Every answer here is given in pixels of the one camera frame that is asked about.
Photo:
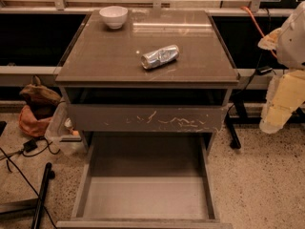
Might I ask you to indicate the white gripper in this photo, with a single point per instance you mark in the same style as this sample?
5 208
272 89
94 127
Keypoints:
293 42

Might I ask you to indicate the grey drawer cabinet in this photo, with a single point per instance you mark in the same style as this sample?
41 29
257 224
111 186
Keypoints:
107 89

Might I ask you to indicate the open grey middle drawer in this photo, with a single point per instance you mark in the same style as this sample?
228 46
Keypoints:
145 181

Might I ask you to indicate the white ceramic bowl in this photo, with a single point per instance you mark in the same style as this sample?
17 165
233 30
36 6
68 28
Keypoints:
114 16

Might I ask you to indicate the clear plastic container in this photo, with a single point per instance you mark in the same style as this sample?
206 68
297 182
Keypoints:
62 134

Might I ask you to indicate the brown orange cloth bag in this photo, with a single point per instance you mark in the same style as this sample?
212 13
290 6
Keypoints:
41 103

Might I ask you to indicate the black stand leg left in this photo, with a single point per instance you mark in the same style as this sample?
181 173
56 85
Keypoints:
34 205

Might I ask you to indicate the black power adapter on floor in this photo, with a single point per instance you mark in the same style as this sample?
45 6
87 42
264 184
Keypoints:
30 145

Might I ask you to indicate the black adapter on rail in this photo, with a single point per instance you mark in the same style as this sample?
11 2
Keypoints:
263 70

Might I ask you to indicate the black table frame right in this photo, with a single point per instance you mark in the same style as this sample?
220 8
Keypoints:
238 114

